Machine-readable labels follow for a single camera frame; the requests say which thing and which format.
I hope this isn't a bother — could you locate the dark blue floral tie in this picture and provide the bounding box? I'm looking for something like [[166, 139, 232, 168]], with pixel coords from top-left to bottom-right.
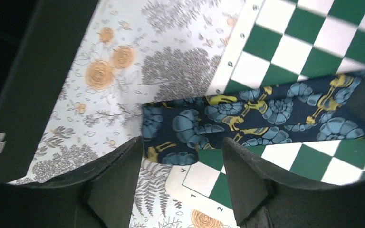
[[141, 70, 365, 166]]

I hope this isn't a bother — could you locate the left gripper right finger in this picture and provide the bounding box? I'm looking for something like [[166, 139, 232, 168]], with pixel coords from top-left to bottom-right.
[[222, 138, 365, 228]]

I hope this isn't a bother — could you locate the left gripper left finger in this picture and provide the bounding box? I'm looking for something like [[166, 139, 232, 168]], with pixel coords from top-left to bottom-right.
[[0, 136, 144, 228]]

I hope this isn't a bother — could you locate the green white chessboard mat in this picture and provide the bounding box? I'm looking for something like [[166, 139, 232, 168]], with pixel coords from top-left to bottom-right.
[[166, 0, 365, 228]]

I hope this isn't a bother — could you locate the black display box glass lid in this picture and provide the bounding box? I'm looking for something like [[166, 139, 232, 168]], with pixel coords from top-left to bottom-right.
[[0, 0, 98, 183]]

